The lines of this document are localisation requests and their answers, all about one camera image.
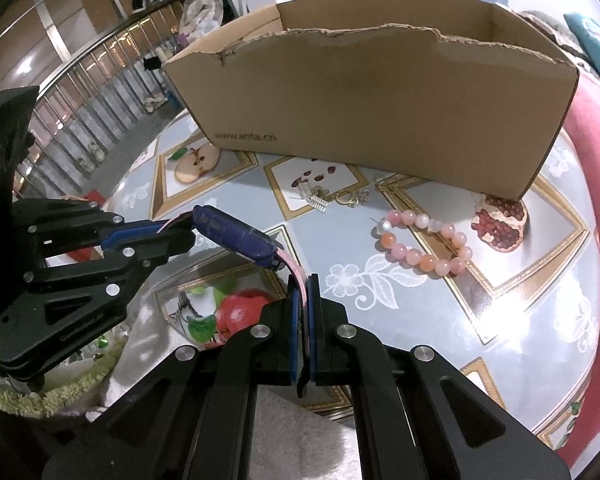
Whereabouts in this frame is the pink bead bracelet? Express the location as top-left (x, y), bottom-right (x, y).
top-left (374, 210), bottom-right (474, 277)

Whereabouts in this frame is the white fluffy jacket pile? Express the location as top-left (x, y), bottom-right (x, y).
top-left (179, 0), bottom-right (242, 48)

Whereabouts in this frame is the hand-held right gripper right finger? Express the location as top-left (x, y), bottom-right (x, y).
top-left (307, 274), bottom-right (571, 480)

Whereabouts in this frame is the grey patterned pillow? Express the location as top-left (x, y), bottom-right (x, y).
top-left (519, 9), bottom-right (587, 57)

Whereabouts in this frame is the metal stair railing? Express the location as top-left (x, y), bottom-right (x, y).
top-left (0, 2), bottom-right (191, 203)

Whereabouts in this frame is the white towel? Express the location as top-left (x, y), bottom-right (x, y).
top-left (87, 282), bottom-right (362, 480)

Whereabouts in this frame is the purple smartwatch with pink strap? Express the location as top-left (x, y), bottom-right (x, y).
top-left (155, 204), bottom-right (313, 398)

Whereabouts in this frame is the brown cardboard box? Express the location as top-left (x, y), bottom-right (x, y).
top-left (161, 0), bottom-right (580, 202)

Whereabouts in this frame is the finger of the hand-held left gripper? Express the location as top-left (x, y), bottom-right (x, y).
top-left (22, 229), bottom-right (197, 297)
top-left (12, 200), bottom-right (168, 262)

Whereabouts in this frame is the green fuzzy rug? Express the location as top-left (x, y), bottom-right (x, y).
top-left (0, 334), bottom-right (129, 419)

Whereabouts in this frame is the teal printed pillow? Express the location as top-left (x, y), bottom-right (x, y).
top-left (562, 11), bottom-right (600, 97)

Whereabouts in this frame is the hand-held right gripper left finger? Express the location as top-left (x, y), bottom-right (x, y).
top-left (42, 275), bottom-right (306, 480)

